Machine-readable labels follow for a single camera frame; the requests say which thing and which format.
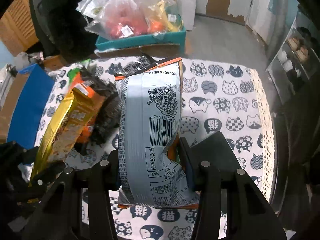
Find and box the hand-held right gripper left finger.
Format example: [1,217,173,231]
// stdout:
[21,150,123,240]

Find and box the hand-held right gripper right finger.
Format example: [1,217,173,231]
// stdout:
[179,131,287,240]

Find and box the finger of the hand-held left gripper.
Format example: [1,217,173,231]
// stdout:
[0,141,38,166]
[26,160,67,195]

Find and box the long gold snack packet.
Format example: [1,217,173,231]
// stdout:
[29,87,95,203]

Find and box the blue rimmed cardboard box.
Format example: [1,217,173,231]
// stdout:
[0,64,56,150]

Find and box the orange chips packet silver back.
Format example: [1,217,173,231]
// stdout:
[114,57,202,209]

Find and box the orange and black snack packet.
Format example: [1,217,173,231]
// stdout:
[71,72,123,146]

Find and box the green snack packet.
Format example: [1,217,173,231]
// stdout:
[67,66,84,81]

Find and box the cat print tablecloth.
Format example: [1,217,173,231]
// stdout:
[32,56,275,240]

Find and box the dark cloth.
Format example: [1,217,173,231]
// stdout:
[271,80,320,233]

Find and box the wooden louvered door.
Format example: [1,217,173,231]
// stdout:
[0,0,40,52]

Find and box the white shoe rack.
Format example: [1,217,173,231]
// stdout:
[265,5,320,105]

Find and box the black hanging coat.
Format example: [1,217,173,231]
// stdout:
[29,0,120,63]

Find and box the teal box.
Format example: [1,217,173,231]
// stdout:
[96,26,187,52]

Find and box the clear bag of oranges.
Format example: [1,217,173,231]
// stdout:
[76,0,150,40]

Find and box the group of shoes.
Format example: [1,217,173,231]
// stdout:
[279,26,318,80]

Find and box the clear plastic bag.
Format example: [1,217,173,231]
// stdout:
[117,0,185,33]

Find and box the white door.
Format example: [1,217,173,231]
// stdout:
[246,0,274,43]

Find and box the brown box with handle slot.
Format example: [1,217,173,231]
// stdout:
[44,55,68,70]

